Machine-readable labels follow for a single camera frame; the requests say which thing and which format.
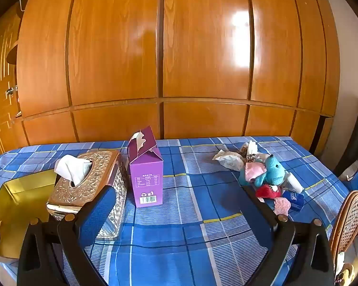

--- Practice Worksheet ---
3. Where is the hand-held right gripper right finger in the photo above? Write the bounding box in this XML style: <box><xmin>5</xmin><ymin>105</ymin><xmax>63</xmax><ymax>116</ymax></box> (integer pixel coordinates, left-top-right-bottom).
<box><xmin>241</xmin><ymin>186</ymin><xmax>336</xmax><ymax>286</ymax></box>

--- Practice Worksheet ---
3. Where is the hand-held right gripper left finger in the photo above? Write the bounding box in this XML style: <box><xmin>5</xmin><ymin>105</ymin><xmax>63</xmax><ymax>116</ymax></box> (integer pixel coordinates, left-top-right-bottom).
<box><xmin>17</xmin><ymin>185</ymin><xmax>118</xmax><ymax>286</ymax></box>

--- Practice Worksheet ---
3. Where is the red plush toy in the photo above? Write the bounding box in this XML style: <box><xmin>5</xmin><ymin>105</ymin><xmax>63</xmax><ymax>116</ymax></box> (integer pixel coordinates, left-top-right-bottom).
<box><xmin>256</xmin><ymin>184</ymin><xmax>282</xmax><ymax>199</ymax></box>

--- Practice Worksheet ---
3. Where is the blue tissue packet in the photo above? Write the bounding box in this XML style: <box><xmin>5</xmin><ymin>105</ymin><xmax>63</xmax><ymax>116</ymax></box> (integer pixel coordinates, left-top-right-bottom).
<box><xmin>282</xmin><ymin>191</ymin><xmax>305</xmax><ymax>212</ymax></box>

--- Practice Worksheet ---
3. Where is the pink cloth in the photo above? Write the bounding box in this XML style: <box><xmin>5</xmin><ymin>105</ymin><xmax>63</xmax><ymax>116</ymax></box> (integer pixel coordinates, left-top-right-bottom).
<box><xmin>239</xmin><ymin>161</ymin><xmax>264</xmax><ymax>187</ymax></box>

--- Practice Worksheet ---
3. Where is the blue plush toy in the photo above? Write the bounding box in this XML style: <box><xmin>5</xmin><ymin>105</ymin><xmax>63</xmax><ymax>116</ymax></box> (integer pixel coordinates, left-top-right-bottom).
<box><xmin>253</xmin><ymin>154</ymin><xmax>288</xmax><ymax>188</ymax></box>

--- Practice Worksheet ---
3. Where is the white wet wipe packet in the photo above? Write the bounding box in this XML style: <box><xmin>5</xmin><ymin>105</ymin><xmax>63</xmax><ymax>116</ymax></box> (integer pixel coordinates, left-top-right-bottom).
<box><xmin>212</xmin><ymin>150</ymin><xmax>247</xmax><ymax>172</ymax></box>

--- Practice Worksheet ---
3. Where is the pink flower pad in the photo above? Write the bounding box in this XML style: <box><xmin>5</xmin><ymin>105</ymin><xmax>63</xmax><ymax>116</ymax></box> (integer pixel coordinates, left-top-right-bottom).
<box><xmin>273</xmin><ymin>198</ymin><xmax>290</xmax><ymax>215</ymax></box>

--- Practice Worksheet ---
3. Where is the ornate metallic tissue box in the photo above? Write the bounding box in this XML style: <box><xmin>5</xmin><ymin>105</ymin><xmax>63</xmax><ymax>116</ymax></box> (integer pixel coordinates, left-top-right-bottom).
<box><xmin>46</xmin><ymin>150</ymin><xmax>129</xmax><ymax>240</ymax></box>

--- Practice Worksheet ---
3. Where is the white roll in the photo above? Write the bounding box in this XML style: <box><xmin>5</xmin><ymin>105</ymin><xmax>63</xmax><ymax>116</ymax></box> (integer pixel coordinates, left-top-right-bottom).
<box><xmin>286</xmin><ymin>173</ymin><xmax>305</xmax><ymax>193</ymax></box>

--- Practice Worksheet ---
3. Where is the purple carton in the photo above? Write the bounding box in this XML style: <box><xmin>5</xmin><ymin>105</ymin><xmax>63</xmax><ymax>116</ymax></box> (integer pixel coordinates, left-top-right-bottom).
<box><xmin>128</xmin><ymin>126</ymin><xmax>164</xmax><ymax>208</ymax></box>

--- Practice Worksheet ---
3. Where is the blue plaid tablecloth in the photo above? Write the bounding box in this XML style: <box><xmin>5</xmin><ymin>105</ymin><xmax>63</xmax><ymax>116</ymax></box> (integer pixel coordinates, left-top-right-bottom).
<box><xmin>0</xmin><ymin>136</ymin><xmax>358</xmax><ymax>286</ymax></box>

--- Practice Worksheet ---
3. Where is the rattan chair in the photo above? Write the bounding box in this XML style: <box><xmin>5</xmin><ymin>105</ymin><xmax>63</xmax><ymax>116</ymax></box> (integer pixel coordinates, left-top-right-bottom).
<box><xmin>328</xmin><ymin>190</ymin><xmax>358</xmax><ymax>275</ymax></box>

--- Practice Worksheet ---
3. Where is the wooden door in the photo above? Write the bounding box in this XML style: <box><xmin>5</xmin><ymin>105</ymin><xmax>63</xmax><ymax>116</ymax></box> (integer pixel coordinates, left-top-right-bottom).
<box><xmin>0</xmin><ymin>6</ymin><xmax>29</xmax><ymax>155</ymax></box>

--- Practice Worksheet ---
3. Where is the wooden wardrobe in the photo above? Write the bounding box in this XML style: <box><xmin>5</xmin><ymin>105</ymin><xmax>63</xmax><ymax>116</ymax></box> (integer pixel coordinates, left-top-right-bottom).
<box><xmin>15</xmin><ymin>0</ymin><xmax>341</xmax><ymax>155</ymax></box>

